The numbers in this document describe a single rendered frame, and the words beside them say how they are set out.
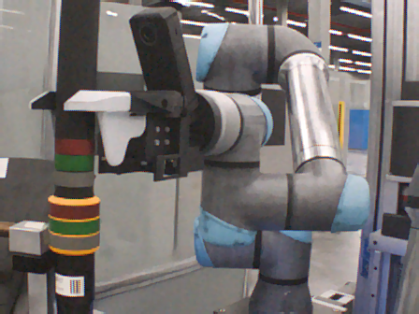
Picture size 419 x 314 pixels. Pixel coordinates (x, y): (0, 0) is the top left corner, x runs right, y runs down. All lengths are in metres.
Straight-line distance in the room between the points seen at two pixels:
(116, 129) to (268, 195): 0.27
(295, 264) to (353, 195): 0.48
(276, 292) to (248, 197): 0.52
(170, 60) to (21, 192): 0.22
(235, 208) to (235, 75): 0.36
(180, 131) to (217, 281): 1.36
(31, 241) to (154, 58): 0.21
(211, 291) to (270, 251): 0.74
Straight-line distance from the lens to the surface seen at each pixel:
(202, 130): 0.53
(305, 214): 0.62
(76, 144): 0.39
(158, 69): 0.50
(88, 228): 0.40
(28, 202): 0.55
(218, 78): 0.92
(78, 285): 0.42
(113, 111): 0.39
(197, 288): 1.72
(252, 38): 0.91
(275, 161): 4.89
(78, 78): 0.39
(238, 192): 0.61
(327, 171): 0.65
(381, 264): 1.08
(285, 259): 1.08
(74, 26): 0.39
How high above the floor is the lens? 1.50
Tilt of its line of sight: 3 degrees down
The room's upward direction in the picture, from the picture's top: 2 degrees clockwise
